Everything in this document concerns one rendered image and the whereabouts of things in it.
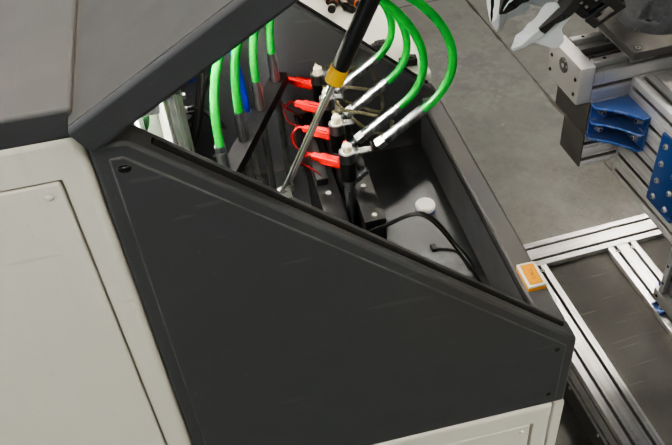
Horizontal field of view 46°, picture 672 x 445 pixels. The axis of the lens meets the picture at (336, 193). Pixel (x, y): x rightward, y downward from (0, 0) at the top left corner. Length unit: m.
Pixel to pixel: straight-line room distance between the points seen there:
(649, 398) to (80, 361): 1.47
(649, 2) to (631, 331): 0.90
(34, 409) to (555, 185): 2.18
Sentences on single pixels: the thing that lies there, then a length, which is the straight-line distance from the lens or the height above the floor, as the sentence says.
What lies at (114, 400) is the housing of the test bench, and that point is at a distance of 1.09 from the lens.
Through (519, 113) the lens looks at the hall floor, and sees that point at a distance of 3.24.
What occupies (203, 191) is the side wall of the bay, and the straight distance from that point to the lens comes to 0.84.
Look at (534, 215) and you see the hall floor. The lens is 2.79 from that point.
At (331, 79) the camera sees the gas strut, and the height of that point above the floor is 1.46.
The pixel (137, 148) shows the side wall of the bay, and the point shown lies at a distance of 0.80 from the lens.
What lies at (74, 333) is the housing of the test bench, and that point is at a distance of 0.99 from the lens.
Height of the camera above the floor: 1.91
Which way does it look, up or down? 42 degrees down
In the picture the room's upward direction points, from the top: 5 degrees counter-clockwise
